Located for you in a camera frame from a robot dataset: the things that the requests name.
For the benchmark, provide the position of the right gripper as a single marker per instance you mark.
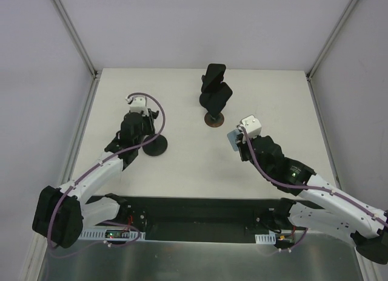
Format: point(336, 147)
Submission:
point(242, 148)

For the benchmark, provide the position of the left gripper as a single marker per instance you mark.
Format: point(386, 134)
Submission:
point(152, 119)

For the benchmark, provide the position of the light blue phone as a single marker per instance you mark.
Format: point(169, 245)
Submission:
point(232, 137)

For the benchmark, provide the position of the black round-base phone stand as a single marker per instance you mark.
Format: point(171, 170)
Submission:
point(152, 145)

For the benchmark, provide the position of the black phone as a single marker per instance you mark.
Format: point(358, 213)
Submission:
point(218, 99)
point(213, 77)

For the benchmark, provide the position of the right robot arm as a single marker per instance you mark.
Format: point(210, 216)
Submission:
point(339, 215)

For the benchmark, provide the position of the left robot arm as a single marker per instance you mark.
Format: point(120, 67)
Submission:
point(62, 213)

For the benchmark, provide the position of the brown-base phone stand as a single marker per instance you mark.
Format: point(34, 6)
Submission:
point(214, 121)

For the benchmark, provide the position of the rear black phone stand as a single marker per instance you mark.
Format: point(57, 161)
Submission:
point(204, 97)

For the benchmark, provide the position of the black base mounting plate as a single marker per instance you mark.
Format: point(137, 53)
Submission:
point(213, 220)

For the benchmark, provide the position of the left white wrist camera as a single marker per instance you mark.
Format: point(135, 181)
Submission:
point(138, 104)

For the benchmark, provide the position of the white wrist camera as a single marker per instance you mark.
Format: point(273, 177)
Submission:
point(138, 104)
point(251, 125)

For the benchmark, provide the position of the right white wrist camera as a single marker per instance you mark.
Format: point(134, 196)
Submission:
point(251, 125)

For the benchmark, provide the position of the left aluminium frame post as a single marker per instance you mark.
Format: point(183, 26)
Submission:
point(75, 38)

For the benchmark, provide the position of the aluminium frame post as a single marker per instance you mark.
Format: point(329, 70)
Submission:
point(329, 42)
point(75, 38)

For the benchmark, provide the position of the right white cable duct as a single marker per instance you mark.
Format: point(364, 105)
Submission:
point(265, 239)

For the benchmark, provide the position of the white cable duct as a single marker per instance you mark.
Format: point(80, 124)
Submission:
point(111, 235)
point(265, 239)

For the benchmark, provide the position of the left white cable duct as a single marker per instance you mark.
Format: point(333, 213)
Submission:
point(111, 235)

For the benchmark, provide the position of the right aluminium frame post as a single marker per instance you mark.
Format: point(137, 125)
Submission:
point(329, 42)

